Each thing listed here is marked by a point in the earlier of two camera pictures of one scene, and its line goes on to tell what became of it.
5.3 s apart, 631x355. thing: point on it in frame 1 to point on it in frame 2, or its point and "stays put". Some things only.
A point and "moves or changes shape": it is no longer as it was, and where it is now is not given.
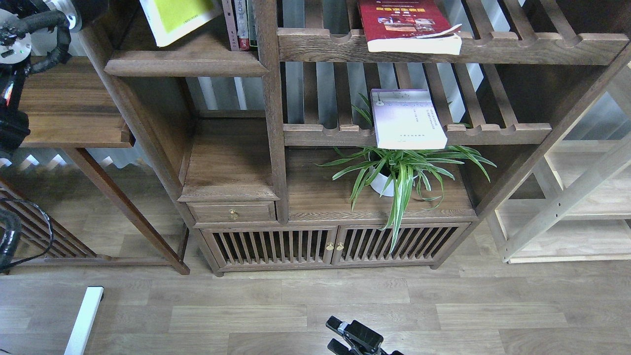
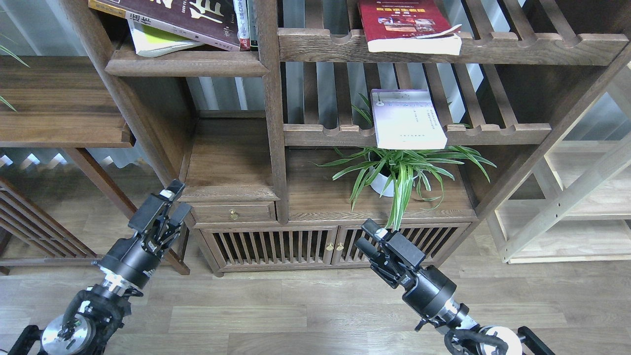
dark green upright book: [252, 24] stays put
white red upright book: [241, 19] stays put
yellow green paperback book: [170, 19] to [148, 41]
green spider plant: [397, 169] stays put
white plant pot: [379, 182] stays put
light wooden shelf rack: [575, 206] stays put
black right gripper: [357, 330] to [428, 289]
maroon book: [230, 21] moves or changes shape
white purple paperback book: [405, 119] stays put
